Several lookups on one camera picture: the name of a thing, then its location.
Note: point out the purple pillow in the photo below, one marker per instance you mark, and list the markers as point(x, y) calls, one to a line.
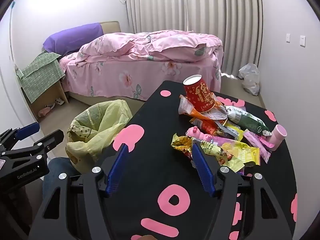
point(72, 37)

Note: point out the red paper cup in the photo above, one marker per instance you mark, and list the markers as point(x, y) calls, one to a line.
point(202, 95)

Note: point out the green white snack packet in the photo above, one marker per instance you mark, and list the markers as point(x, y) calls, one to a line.
point(247, 121)

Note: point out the white plastic bag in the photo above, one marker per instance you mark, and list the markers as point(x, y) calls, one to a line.
point(250, 78)

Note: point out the orange foil wrapper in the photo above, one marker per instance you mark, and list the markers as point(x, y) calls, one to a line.
point(186, 107)

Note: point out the trash bin with yellow bag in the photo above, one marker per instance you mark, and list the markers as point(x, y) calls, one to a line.
point(100, 127)

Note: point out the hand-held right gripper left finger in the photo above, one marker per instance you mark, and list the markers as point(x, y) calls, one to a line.
point(116, 172)

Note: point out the beige headboard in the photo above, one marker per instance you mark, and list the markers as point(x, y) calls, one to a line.
point(111, 27)

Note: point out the pink slipper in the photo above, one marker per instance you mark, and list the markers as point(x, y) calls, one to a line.
point(45, 111)

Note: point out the wooden nightstand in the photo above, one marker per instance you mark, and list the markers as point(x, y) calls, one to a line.
point(58, 92)

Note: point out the black pink-patterned tablecloth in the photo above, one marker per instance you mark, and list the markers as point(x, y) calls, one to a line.
point(155, 175)

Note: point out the red snack wrapper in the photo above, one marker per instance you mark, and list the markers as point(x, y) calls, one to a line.
point(208, 127)

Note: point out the pink plastic bottle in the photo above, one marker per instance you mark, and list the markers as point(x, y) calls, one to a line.
point(277, 137)

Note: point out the gold foil wrapper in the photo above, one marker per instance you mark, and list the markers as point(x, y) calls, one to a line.
point(182, 145)

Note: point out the green checked cloth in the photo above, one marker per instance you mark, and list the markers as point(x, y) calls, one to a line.
point(41, 72)

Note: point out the curtain draw wand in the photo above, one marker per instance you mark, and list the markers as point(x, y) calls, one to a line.
point(186, 7)

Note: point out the white shoes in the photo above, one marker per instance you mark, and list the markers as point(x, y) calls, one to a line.
point(60, 101)

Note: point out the pink floral duvet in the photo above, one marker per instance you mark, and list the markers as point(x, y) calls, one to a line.
point(155, 45)

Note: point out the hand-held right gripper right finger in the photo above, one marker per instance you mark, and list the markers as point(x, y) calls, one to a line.
point(202, 170)

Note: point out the pink pig toy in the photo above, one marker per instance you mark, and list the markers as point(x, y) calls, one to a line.
point(197, 133)

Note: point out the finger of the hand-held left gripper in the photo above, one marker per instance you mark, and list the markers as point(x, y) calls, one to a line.
point(28, 129)
point(51, 140)

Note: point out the white pleated curtain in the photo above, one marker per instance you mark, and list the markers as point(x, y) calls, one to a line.
point(212, 17)

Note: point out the person's leg in jeans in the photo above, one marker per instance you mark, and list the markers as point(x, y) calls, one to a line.
point(58, 175)

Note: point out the yellow snack packet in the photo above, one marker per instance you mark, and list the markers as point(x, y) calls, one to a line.
point(232, 155)

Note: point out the long pink wrapper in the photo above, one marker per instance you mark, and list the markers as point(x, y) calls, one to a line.
point(258, 138)

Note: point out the white wall switch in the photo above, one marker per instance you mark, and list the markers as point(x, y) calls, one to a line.
point(288, 38)
point(302, 40)

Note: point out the bed with pink floral sheet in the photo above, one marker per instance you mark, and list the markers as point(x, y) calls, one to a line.
point(112, 77)

